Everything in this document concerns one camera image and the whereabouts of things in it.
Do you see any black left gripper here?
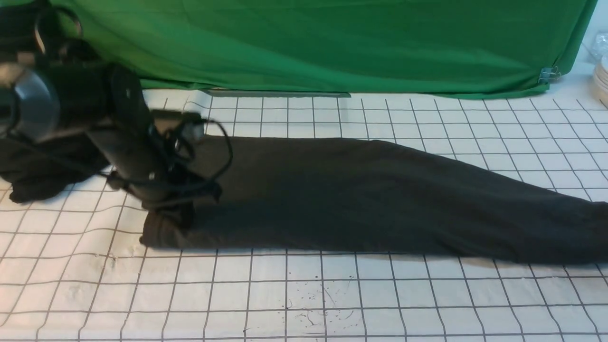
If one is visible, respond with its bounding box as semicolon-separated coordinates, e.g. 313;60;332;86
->
88;125;222;229

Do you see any gray long-sleeved shirt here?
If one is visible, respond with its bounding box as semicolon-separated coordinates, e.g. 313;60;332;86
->
140;137;608;265

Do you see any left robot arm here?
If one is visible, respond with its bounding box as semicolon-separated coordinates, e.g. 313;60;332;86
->
1;0;224;228

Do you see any white grid tablecloth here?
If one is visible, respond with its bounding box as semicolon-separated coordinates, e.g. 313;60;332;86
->
0;90;608;342

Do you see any black cloth pile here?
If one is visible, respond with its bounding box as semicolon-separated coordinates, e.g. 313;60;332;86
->
0;0;114;204

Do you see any green backdrop cloth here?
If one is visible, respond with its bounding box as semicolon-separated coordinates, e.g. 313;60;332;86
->
53;0;597;99

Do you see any metal binder clip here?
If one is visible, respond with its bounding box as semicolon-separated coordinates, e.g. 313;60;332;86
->
538;66;562;85

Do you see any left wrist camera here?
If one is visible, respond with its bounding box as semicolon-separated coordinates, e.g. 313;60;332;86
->
150;110;207;142

